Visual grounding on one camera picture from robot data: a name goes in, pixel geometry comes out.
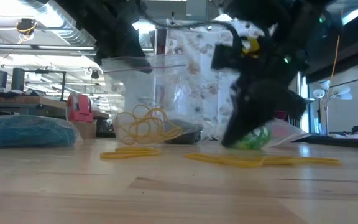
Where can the grey workbench wooden top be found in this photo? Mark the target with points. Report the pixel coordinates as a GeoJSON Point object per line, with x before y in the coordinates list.
{"type": "Point", "coordinates": [20, 101]}

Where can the red tape dispenser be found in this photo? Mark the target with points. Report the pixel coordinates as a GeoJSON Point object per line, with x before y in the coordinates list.
{"type": "Point", "coordinates": [79, 109]}

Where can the white cardboard box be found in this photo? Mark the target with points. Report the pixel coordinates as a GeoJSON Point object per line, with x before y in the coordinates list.
{"type": "Point", "coordinates": [120, 124]}

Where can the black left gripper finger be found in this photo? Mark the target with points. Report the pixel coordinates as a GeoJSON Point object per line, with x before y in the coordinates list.
{"type": "Point", "coordinates": [135, 53]}

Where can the black background rack frame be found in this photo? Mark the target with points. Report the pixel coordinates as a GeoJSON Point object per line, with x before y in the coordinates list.
{"type": "Point", "coordinates": [63, 84]}

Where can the dark grey canister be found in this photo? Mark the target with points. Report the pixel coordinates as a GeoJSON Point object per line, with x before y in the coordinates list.
{"type": "Point", "coordinates": [18, 79]}
{"type": "Point", "coordinates": [0, 81]}

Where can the green rubber band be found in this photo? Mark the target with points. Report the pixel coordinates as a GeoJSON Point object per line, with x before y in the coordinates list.
{"type": "Point", "coordinates": [253, 140]}

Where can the white floral curtain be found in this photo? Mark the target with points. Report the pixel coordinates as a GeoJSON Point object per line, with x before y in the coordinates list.
{"type": "Point", "coordinates": [197, 77]}

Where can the brown cardboard block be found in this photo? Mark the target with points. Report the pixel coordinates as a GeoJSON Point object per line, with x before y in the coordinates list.
{"type": "Point", "coordinates": [85, 130]}

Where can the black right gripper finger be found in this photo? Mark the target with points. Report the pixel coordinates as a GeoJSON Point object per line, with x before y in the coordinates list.
{"type": "Point", "coordinates": [247, 118]}
{"type": "Point", "coordinates": [291, 104]}

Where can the white multi-head lamp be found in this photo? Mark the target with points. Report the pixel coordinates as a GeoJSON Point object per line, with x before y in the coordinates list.
{"type": "Point", "coordinates": [340, 91]}

